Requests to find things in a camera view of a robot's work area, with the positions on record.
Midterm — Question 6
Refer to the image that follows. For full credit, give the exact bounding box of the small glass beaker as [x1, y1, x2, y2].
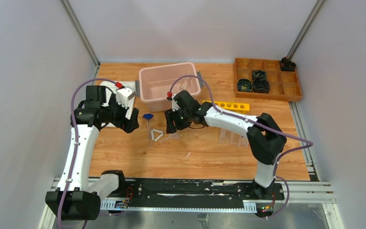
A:
[179, 77, 192, 91]

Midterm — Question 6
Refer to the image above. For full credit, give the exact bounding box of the white clay triangle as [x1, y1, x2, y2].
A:
[150, 129, 164, 142]

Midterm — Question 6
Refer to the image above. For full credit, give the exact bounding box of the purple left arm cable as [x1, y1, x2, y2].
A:
[56, 78, 122, 229]

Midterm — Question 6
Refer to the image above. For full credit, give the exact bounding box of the black coiled strap left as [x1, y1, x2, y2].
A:
[237, 78, 254, 93]

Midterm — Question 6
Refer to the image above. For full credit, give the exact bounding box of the black coiled strap outside tray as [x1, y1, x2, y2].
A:
[279, 57, 297, 72]

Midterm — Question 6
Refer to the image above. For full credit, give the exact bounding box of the aluminium frame post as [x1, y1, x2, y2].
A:
[59, 0, 101, 69]
[286, 0, 326, 60]

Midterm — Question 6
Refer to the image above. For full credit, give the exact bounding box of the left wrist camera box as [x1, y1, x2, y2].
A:
[116, 87, 136, 109]

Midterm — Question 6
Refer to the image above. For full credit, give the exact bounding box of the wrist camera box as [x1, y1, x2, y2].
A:
[116, 87, 136, 109]
[172, 100, 180, 112]

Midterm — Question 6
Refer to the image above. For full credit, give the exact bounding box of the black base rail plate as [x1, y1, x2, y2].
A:
[110, 178, 285, 212]

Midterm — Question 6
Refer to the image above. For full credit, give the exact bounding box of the yellow test tube rack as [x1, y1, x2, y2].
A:
[214, 101, 250, 114]

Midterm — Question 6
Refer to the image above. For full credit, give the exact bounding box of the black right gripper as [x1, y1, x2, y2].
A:
[165, 106, 192, 134]

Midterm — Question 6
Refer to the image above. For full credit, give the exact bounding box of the aluminium frame post left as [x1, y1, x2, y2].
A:
[59, 0, 101, 69]

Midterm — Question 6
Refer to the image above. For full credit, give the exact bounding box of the clear glass funnel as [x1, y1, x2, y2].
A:
[161, 132, 180, 142]

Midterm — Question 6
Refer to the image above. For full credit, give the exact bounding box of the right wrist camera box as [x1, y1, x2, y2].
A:
[172, 100, 180, 112]

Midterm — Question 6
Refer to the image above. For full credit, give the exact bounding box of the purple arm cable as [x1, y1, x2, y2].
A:
[166, 74, 314, 219]
[56, 78, 122, 229]

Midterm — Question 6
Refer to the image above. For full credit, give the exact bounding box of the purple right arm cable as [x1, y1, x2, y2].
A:
[166, 74, 314, 219]

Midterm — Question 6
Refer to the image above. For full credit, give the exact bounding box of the black coiled strap top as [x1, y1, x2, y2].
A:
[252, 70, 268, 81]

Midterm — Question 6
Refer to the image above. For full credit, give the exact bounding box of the wooden compartment tray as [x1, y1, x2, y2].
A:
[234, 57, 303, 102]

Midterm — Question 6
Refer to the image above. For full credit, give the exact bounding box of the pink plastic storage bin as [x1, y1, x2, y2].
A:
[139, 62, 202, 113]

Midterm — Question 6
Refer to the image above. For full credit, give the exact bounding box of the black coiled strap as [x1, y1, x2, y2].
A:
[237, 78, 254, 93]
[253, 79, 271, 94]
[252, 70, 268, 81]

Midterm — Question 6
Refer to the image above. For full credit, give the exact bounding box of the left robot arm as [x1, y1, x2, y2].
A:
[45, 85, 139, 221]

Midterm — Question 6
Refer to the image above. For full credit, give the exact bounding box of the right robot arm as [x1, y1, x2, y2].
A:
[164, 90, 287, 199]

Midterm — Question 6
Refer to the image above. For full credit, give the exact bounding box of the aluminium frame post right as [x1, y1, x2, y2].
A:
[286, 0, 326, 60]

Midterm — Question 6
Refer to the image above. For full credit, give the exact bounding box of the black coiled strap bottom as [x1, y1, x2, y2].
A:
[253, 79, 271, 94]

